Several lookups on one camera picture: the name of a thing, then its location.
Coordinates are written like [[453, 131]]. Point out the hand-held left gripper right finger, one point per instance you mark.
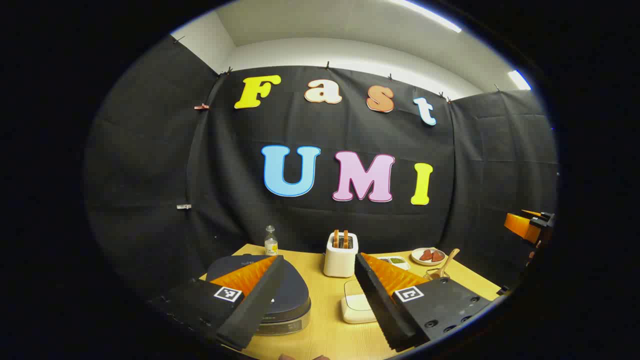
[[380, 305]]

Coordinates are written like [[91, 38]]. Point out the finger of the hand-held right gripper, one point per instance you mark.
[[520, 227]]

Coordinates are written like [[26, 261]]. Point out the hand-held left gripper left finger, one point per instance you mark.
[[255, 305]]

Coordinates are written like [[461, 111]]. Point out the white rice container clear lid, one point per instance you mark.
[[356, 307]]

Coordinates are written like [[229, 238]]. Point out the dark grey rice cooker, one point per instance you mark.
[[295, 295]]

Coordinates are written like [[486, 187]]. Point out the wooden spoon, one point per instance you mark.
[[447, 262]]

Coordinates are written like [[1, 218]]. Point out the white divided grain tray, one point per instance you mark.
[[397, 260]]

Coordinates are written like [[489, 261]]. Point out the white toaster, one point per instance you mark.
[[340, 262]]

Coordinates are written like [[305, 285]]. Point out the round white plate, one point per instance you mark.
[[417, 259]]

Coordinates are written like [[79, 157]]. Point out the small glass bottle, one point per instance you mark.
[[271, 244]]

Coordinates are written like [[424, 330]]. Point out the red meat piece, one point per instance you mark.
[[426, 256], [438, 256]]

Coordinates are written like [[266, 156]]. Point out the toast bread slice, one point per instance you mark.
[[345, 239], [336, 239]]

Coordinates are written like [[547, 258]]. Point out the black backdrop cloth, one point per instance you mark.
[[300, 130]]

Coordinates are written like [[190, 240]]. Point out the red cloth clip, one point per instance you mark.
[[201, 106]]

